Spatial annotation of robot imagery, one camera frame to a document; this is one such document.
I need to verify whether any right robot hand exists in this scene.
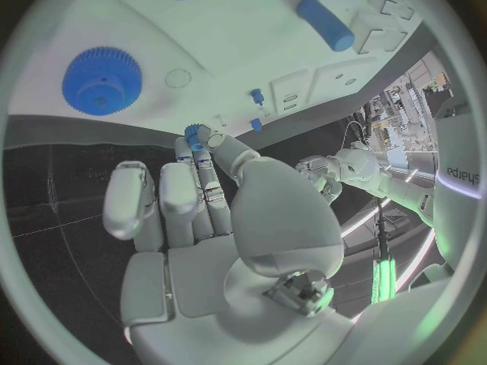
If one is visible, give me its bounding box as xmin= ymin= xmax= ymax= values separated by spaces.
xmin=101 ymin=123 xmax=356 ymax=365

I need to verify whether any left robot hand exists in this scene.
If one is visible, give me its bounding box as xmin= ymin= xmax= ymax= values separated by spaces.
xmin=294 ymin=154 xmax=344 ymax=204

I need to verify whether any small blue gear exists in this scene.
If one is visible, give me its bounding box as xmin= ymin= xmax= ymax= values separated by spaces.
xmin=183 ymin=123 xmax=207 ymax=152

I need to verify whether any blue long cylinder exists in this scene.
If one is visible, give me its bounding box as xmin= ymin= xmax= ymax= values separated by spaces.
xmin=295 ymin=0 xmax=356 ymax=53

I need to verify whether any white task board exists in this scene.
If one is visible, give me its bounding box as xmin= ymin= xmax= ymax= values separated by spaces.
xmin=6 ymin=0 xmax=425 ymax=138

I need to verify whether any glowing light bar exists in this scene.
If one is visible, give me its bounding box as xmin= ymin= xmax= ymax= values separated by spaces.
xmin=370 ymin=256 xmax=398 ymax=305

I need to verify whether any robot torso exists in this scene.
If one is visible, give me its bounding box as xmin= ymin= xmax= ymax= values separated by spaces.
xmin=431 ymin=95 xmax=486 ymax=273

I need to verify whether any large blue gear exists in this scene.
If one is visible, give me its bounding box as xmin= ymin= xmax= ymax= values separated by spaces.
xmin=61 ymin=46 xmax=144 ymax=117

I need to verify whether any white cable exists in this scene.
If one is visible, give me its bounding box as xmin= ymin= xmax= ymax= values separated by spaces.
xmin=341 ymin=120 xmax=368 ymax=152

